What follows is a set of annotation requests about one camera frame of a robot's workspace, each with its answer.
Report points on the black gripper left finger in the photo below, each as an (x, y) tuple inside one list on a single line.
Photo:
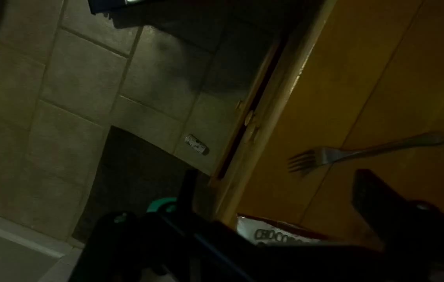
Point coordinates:
[(143, 245)]

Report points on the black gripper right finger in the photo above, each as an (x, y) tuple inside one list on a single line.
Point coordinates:
[(419, 240)]

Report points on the plastic snack packet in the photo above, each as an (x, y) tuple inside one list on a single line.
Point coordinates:
[(273, 232)]

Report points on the dark floor rug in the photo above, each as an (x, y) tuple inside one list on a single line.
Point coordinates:
[(132, 177)]

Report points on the metal fork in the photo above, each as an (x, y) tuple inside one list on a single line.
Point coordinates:
[(367, 151)]

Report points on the small white can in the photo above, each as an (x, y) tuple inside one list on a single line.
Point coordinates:
[(196, 144)]

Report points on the wooden dresser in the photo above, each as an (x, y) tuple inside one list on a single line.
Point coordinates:
[(378, 78)]

